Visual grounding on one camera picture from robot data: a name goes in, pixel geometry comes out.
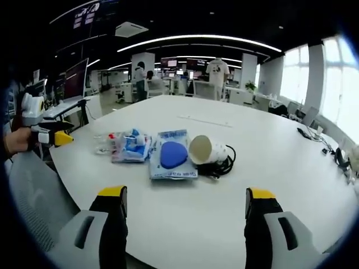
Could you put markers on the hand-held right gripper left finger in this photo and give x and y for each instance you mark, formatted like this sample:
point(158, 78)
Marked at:
point(112, 224)

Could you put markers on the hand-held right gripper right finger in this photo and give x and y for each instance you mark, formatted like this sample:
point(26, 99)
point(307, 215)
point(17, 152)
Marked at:
point(261, 224)

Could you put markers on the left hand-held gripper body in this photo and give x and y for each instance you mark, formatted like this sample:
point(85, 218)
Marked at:
point(31, 107)

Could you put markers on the clear plastic packet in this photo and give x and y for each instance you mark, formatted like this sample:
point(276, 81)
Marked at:
point(103, 144)

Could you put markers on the blue and white packet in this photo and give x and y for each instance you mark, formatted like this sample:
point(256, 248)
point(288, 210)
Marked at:
point(131, 148)

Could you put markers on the packet with blue pad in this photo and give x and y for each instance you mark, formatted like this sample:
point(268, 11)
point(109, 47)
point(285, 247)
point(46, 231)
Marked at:
point(171, 157)

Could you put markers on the white paper cup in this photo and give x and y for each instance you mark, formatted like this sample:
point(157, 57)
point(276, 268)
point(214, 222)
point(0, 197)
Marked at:
point(200, 148)

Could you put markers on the person's left hand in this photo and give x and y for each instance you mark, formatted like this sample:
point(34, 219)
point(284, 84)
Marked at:
point(18, 140)

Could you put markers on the white side desk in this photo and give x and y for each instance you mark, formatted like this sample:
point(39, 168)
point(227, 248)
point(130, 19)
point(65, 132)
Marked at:
point(66, 107)

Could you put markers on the large monitor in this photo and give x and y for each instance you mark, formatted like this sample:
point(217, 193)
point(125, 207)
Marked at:
point(75, 79)

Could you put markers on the white table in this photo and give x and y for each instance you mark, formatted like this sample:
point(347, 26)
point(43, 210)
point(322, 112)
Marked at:
point(210, 204)

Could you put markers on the grey mesh chair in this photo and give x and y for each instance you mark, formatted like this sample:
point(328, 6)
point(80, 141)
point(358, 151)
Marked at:
point(33, 196)

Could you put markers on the green potted plant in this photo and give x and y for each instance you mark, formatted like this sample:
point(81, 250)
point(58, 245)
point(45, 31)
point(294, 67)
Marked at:
point(251, 85)

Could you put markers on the long ceiling light strip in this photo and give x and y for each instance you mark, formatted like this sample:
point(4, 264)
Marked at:
point(196, 39)

